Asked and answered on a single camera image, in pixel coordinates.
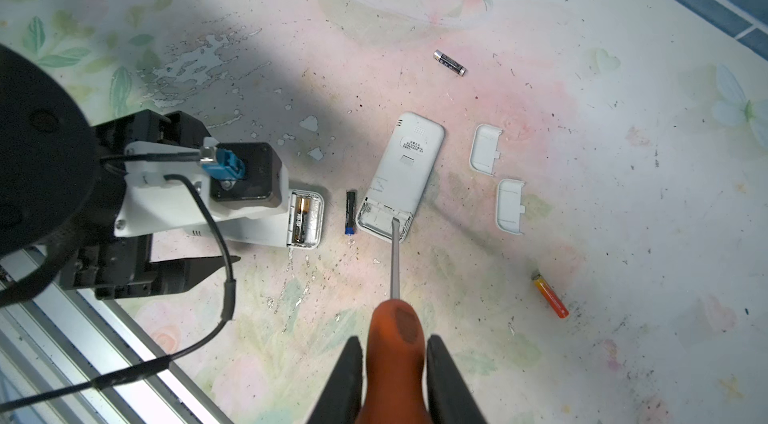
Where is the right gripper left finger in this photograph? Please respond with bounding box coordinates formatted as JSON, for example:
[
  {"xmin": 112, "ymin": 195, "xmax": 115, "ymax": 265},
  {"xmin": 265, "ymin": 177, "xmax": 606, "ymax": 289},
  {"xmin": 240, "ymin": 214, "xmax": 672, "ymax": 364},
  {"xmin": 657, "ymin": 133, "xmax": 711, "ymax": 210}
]
[{"xmin": 307, "ymin": 336, "xmax": 363, "ymax": 424}]

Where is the black silver battery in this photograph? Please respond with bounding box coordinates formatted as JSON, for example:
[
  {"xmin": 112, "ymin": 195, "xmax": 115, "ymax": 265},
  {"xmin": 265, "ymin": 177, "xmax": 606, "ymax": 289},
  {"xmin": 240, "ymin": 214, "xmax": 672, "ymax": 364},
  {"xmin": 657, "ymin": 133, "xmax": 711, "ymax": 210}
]
[{"xmin": 433, "ymin": 50, "xmax": 466, "ymax": 76}]

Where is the blue black battery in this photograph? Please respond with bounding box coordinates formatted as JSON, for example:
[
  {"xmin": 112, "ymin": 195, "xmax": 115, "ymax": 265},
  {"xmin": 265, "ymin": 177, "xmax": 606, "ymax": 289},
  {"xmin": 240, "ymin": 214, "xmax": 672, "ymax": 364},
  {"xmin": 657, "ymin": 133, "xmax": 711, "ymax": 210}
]
[{"xmin": 345, "ymin": 190, "xmax": 356, "ymax": 235}]

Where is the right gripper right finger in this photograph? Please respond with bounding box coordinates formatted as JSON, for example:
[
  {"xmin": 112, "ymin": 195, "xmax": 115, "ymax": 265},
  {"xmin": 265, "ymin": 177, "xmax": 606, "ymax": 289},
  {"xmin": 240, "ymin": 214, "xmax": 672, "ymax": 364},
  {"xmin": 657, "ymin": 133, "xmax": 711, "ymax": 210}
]
[{"xmin": 426, "ymin": 334, "xmax": 486, "ymax": 424}]

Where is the aluminium mounting rail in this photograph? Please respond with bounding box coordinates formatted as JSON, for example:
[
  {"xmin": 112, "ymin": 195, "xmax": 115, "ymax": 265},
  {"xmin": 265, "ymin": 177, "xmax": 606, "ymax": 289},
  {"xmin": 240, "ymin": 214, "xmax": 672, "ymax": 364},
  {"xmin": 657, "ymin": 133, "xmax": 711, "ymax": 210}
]
[{"xmin": 1, "ymin": 284, "xmax": 229, "ymax": 423}]

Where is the white remote control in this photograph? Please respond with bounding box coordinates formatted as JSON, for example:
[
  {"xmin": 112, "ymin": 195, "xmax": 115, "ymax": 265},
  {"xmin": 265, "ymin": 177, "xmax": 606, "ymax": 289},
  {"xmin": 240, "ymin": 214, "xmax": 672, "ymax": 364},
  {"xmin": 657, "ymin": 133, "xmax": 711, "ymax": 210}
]
[
  {"xmin": 217, "ymin": 189, "xmax": 325, "ymax": 249},
  {"xmin": 356, "ymin": 112, "xmax": 445, "ymax": 241}
]

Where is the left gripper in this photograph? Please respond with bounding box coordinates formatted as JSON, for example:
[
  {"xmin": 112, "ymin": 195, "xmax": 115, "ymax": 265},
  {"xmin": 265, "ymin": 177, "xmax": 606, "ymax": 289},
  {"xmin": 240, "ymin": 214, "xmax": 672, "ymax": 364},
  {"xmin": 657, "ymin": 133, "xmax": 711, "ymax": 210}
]
[{"xmin": 58, "ymin": 110, "xmax": 225, "ymax": 300}]

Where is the red orange battery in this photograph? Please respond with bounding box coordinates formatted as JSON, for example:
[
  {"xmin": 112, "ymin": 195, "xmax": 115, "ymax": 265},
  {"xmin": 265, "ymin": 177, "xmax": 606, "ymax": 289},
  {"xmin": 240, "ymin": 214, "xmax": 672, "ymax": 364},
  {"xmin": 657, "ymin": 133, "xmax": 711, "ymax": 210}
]
[{"xmin": 531, "ymin": 270, "xmax": 570, "ymax": 319}]

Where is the white battery cover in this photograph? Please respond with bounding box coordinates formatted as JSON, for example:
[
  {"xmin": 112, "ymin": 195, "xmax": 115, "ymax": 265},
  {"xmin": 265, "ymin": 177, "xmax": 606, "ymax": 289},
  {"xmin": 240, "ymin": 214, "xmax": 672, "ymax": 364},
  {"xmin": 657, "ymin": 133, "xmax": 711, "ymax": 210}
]
[
  {"xmin": 495, "ymin": 178, "xmax": 526, "ymax": 235},
  {"xmin": 469, "ymin": 124, "xmax": 503, "ymax": 176}
]

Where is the orange handled screwdriver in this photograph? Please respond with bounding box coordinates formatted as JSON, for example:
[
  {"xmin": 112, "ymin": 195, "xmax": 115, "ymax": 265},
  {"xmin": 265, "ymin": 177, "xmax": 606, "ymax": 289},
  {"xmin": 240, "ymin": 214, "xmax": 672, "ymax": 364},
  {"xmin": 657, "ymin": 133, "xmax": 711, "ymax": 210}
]
[{"xmin": 356, "ymin": 218, "xmax": 432, "ymax": 423}]

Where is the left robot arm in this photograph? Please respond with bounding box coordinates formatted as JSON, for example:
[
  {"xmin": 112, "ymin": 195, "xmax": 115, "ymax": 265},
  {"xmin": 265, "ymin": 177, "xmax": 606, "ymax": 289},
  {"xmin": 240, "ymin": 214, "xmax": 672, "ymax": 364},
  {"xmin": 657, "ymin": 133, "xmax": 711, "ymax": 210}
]
[{"xmin": 1, "ymin": 48, "xmax": 236, "ymax": 306}]

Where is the gold black battery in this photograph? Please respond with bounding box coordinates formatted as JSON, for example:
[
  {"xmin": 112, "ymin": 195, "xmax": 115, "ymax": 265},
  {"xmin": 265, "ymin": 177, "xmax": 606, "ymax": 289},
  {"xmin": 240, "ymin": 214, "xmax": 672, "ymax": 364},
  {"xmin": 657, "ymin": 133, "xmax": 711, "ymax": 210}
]
[{"xmin": 293, "ymin": 195, "xmax": 311, "ymax": 244}]

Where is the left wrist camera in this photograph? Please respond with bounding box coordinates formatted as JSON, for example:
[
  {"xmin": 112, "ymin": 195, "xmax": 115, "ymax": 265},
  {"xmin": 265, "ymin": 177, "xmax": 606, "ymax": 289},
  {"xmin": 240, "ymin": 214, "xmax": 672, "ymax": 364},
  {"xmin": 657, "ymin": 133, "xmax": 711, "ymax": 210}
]
[{"xmin": 114, "ymin": 136, "xmax": 290, "ymax": 237}]

